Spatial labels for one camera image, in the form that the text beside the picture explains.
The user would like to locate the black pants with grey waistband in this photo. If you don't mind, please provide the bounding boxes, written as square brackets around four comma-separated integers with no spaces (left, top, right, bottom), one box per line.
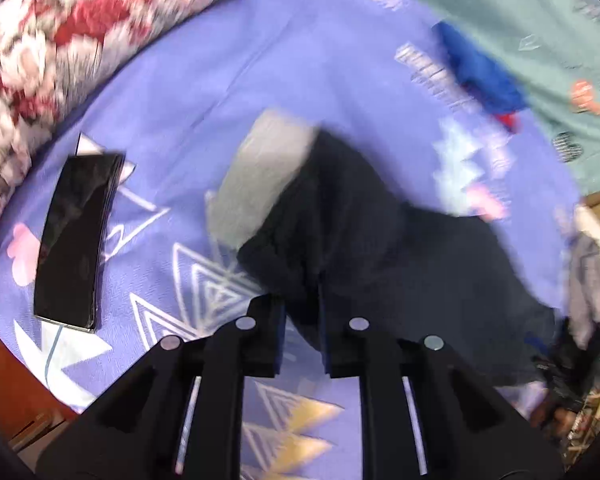
[207,110,557,387]

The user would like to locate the grey clothes pile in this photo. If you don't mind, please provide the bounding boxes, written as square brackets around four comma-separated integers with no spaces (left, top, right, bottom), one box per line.
[567,205,600,350]

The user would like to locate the black smartphone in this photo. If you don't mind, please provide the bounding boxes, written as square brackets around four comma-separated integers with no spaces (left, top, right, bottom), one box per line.
[33,152,125,333]

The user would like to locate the folded red garment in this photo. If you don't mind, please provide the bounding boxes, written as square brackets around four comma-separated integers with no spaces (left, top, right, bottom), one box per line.
[494,112,519,133]

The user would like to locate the folded blue garment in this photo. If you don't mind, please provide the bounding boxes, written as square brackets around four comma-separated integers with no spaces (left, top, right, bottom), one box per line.
[434,21,528,117]

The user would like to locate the teal heart print blanket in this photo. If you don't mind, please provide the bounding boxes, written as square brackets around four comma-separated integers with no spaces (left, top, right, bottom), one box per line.
[420,0,600,194]

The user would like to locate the purple printed bed sheet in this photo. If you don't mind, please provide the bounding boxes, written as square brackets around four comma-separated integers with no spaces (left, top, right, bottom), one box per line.
[0,0,580,479]

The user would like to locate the red floral bolster pillow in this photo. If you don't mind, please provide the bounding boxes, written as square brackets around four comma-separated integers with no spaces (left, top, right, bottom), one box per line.
[0,0,219,218]

